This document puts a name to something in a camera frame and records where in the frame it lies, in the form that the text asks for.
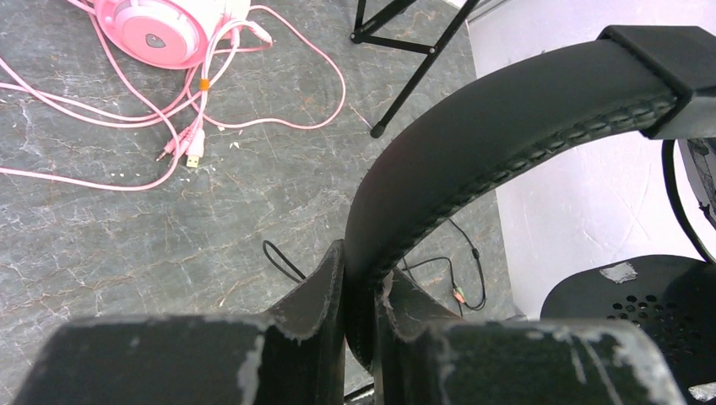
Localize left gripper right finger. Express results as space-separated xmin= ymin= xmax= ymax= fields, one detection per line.
xmin=373 ymin=272 xmax=685 ymax=404

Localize black headphones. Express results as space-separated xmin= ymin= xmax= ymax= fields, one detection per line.
xmin=344 ymin=25 xmax=715 ymax=404

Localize black music stand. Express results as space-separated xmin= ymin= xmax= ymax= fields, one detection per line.
xmin=350 ymin=0 xmax=481 ymax=139

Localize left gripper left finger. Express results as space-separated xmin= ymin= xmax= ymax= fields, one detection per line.
xmin=14 ymin=240 xmax=345 ymax=404

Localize pink headphones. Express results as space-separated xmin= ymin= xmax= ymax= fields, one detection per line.
xmin=93 ymin=0 xmax=251 ymax=70

